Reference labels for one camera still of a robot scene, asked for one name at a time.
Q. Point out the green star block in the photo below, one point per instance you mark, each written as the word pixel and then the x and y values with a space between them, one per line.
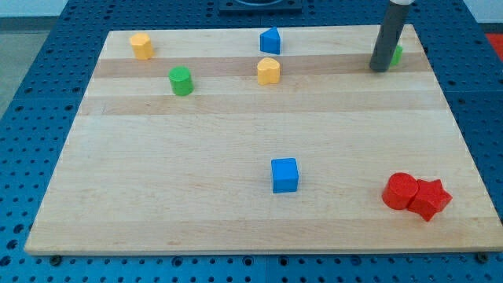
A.
pixel 397 56

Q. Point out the wooden board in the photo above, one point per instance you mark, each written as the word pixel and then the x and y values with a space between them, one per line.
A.
pixel 146 172

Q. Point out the red star block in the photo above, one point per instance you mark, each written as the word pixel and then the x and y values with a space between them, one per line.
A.
pixel 430 199

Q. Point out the blue cube block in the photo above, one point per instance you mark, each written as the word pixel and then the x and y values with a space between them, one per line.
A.
pixel 285 175

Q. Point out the yellow heart block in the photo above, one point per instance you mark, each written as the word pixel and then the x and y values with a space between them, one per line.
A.
pixel 268 71

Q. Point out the green cylinder block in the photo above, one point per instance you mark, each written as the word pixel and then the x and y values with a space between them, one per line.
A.
pixel 181 81

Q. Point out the blue triangle block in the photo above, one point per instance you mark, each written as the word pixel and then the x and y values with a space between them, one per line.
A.
pixel 270 41

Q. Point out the yellow hexagon block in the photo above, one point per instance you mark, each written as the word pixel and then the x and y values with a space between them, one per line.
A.
pixel 142 46

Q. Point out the red cylinder block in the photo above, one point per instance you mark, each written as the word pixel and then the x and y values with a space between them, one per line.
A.
pixel 401 188

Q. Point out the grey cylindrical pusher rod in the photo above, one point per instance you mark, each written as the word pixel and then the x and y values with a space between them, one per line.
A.
pixel 389 34

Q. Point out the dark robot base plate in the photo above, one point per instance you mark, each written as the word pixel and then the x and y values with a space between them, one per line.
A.
pixel 235 7

